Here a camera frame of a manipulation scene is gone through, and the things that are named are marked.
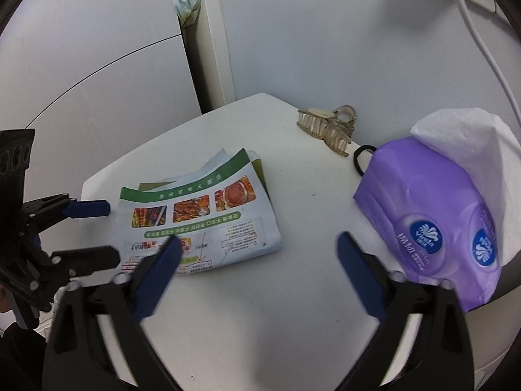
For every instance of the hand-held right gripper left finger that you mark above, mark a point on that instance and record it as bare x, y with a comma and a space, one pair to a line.
156, 277

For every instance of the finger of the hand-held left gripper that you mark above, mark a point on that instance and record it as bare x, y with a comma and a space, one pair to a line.
89, 258
87, 208

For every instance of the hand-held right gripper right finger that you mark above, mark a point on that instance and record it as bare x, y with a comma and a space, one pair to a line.
364, 277

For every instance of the green and white flyer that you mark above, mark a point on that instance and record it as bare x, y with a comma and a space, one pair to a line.
203, 211

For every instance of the purple tissue pack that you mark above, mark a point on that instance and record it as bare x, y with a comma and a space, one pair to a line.
415, 195

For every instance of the white nightstand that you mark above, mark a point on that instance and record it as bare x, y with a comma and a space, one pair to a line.
264, 313

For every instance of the beige hair claw clip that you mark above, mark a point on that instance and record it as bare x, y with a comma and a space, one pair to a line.
325, 130

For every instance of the white wardrobe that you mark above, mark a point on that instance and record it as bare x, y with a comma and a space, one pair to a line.
101, 49

